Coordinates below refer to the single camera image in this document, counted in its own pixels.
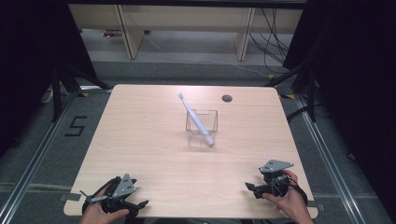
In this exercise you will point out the white electric toothbrush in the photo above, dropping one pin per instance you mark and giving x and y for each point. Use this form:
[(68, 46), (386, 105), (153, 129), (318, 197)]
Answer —
[(196, 119)]

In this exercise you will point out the black metal stand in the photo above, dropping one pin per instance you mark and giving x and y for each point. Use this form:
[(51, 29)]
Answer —
[(306, 87), (62, 87)]

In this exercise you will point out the light wooden shelf unit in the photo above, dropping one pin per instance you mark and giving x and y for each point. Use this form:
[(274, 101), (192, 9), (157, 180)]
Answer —
[(186, 21)]

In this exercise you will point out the small dark pink object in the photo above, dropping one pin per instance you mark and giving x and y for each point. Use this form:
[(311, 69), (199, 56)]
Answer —
[(111, 33)]

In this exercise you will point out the clear plastic container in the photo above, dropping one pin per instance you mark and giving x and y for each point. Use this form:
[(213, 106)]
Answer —
[(202, 124)]

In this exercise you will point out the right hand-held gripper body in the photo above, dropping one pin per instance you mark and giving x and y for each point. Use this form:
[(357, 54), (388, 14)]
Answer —
[(275, 179)]

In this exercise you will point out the metal floor rail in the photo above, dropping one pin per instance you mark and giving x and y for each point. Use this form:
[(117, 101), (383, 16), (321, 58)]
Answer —
[(330, 155), (37, 155)]

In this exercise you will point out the person's left hand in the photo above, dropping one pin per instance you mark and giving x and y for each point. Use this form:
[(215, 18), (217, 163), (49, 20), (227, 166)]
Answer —
[(99, 214)]

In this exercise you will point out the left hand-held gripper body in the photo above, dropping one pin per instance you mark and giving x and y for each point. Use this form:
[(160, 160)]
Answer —
[(123, 191)]

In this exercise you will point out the person's right hand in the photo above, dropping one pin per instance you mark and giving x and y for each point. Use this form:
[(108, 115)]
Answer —
[(288, 202)]

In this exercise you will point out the yellow black floor tape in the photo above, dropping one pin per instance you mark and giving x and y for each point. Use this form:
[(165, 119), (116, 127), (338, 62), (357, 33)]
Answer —
[(288, 96), (83, 94)]

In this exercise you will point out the black curtain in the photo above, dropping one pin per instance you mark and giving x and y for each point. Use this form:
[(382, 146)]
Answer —
[(34, 62), (358, 77)]

